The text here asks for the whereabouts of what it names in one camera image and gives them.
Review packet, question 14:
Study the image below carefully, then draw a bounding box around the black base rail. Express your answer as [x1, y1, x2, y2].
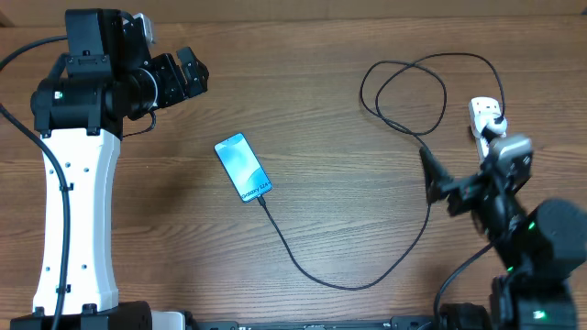
[194, 315, 435, 330]

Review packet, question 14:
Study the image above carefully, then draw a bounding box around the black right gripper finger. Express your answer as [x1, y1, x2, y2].
[481, 123, 503, 143]
[419, 147, 454, 204]

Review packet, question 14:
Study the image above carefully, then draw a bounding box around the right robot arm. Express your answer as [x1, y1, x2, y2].
[419, 128, 586, 329]

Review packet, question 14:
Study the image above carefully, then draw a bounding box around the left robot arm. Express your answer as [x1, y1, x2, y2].
[10, 9, 209, 330]

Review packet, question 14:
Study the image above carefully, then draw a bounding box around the white power strip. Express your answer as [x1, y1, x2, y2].
[468, 96, 507, 163]

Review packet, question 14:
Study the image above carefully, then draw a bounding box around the white charger plug adapter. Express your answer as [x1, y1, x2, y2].
[471, 113, 507, 138]

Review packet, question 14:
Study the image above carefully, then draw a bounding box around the Samsung Galaxy smartphone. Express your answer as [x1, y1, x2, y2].
[215, 133, 272, 203]

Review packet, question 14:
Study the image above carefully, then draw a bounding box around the black USB charging cable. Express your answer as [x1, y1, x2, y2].
[256, 51, 507, 292]

